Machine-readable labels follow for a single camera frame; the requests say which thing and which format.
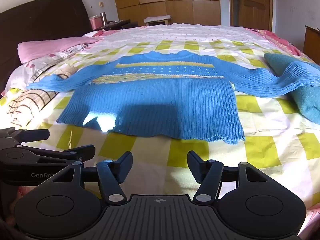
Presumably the white floral bedsheet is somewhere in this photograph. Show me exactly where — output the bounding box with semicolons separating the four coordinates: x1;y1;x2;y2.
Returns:
85;24;275;53

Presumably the yellow-green checked bedsheet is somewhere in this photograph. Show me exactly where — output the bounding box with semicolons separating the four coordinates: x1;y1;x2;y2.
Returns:
0;39;320;214

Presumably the pink pillow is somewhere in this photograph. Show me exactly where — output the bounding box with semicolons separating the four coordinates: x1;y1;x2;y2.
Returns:
17;36;99;64

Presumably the white printed pillow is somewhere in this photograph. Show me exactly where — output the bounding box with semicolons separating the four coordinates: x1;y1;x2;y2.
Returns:
7;44;88;87

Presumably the dark nightstand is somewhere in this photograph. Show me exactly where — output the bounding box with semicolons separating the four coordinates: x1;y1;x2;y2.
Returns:
96;19;138;30

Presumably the small wooden stool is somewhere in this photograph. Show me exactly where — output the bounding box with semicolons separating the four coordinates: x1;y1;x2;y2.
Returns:
146;19;171;27

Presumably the beige brown-striped sweater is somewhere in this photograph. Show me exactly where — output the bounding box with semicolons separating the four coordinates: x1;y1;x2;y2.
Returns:
6;67;78;128

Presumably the blue knitted sweater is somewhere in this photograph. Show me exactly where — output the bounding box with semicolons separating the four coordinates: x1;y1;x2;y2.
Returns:
25;50;320;145

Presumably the wooden door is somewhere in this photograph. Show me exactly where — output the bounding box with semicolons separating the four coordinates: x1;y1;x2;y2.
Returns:
229;0;273;32

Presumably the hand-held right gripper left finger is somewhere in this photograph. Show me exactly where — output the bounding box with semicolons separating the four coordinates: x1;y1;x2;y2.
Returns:
51;151;133;204

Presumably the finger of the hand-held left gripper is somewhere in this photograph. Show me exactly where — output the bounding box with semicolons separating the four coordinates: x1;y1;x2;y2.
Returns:
15;144;96;162
0;127;50;146

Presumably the dark wooden headboard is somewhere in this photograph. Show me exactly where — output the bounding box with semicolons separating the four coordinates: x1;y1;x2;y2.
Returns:
0;0;92;95

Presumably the pink plastic basket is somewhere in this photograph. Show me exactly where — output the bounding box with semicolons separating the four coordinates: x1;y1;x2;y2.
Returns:
89;16;103;30

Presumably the teal folded cloth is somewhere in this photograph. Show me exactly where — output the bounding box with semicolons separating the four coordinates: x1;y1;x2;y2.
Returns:
264;52;320;125

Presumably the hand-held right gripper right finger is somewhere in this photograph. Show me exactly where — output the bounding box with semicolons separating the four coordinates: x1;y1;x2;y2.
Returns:
187;151;272;204

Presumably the wooden desk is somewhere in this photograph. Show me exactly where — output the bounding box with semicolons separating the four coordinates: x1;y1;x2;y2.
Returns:
302;25;320;58

